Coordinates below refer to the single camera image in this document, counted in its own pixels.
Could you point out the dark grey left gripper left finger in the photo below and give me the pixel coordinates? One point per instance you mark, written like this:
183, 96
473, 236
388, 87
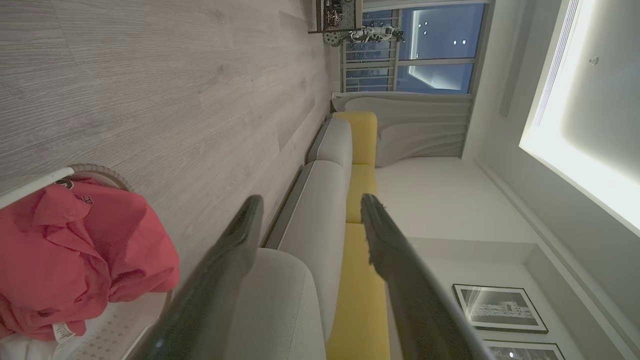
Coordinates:
210, 290

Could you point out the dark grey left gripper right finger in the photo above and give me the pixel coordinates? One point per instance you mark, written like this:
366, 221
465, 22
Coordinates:
415, 300

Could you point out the red and white garment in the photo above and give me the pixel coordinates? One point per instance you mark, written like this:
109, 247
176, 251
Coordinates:
75, 250

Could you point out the grey fabric sofa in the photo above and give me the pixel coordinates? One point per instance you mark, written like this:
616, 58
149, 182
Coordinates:
320, 215

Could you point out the black framed monochrome picture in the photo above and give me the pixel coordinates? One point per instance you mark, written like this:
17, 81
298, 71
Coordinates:
525, 352
500, 307

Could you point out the white laundry basket brown rim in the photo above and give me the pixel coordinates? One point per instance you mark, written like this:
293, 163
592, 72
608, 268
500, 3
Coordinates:
117, 325

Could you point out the beige curtain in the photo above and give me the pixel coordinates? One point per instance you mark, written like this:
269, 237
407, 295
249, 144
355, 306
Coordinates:
425, 130

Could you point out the white cloth basket liner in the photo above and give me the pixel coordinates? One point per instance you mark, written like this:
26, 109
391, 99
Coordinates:
20, 350

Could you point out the recessed ceiling light panel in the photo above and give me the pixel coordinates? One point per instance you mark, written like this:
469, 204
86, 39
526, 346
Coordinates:
590, 125

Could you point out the white humanoid robot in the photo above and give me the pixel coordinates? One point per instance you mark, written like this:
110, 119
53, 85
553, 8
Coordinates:
372, 33

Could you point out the large window with white frame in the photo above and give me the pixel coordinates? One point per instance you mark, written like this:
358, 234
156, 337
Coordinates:
440, 45

